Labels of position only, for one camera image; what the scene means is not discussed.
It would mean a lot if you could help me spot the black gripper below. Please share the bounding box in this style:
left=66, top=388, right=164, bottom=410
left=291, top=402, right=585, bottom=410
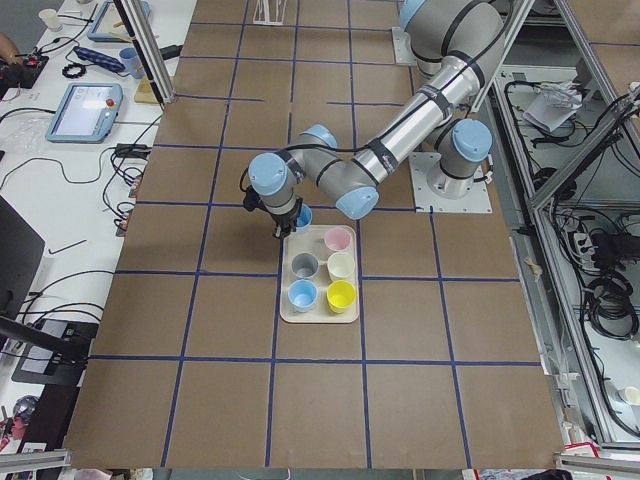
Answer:
left=243, top=186, right=303, bottom=239

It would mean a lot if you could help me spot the light blue ikea cup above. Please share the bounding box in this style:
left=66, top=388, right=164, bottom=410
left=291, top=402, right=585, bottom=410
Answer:
left=295, top=204, right=313, bottom=235

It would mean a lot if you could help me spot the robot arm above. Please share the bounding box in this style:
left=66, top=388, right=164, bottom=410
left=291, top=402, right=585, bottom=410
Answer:
left=399, top=0, right=504, bottom=87
left=241, top=1, right=505, bottom=239

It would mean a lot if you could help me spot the grey cup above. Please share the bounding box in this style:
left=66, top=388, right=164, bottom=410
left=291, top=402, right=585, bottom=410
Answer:
left=291, top=252, right=320, bottom=279

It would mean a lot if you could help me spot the pink cup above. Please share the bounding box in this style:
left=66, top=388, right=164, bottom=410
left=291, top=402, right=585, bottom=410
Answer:
left=323, top=226, right=352, bottom=252

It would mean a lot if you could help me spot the blue cup on tray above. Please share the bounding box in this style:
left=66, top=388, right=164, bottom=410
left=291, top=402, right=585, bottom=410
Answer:
left=288, top=279, right=318, bottom=313

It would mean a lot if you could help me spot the yellow cup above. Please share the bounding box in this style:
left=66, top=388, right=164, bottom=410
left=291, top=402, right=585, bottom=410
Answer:
left=326, top=280, right=356, bottom=314

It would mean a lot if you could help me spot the blue cup on desk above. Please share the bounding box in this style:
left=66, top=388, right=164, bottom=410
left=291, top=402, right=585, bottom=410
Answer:
left=119, top=47, right=144, bottom=80

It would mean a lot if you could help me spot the cream plastic tray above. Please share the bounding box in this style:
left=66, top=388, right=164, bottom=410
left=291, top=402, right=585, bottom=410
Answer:
left=280, top=225, right=359, bottom=324

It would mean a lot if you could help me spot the wooden mug tree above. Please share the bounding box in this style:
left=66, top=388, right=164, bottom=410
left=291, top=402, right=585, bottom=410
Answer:
left=125, top=38, right=160, bottom=105

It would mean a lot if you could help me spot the black power adapter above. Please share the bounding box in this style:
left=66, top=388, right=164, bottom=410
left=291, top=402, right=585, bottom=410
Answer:
left=160, top=45, right=183, bottom=60

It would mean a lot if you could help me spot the near teach pendant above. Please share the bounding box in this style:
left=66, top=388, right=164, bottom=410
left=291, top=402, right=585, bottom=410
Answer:
left=45, top=82, right=123, bottom=144

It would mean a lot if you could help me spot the teach pendant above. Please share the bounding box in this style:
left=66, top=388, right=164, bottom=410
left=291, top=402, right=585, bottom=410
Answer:
left=87, top=1, right=130, bottom=42
left=45, top=82, right=123, bottom=144

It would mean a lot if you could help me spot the blue plaid pouch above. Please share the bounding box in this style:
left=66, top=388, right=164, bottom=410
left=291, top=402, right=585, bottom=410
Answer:
left=73, top=46, right=126, bottom=73

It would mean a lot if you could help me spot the far teach pendant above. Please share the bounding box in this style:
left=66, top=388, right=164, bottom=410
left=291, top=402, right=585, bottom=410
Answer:
left=87, top=1, right=130, bottom=42

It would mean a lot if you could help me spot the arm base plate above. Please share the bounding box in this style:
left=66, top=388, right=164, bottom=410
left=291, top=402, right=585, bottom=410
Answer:
left=391, top=26, right=417, bottom=66
left=408, top=152, right=493, bottom=214

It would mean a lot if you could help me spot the white wire cup rack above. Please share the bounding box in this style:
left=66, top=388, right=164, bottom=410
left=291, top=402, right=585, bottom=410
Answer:
left=252, top=0, right=288, bottom=26

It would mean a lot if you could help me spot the aluminium frame post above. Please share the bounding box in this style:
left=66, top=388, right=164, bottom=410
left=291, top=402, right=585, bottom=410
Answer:
left=114, top=0, right=175, bottom=107

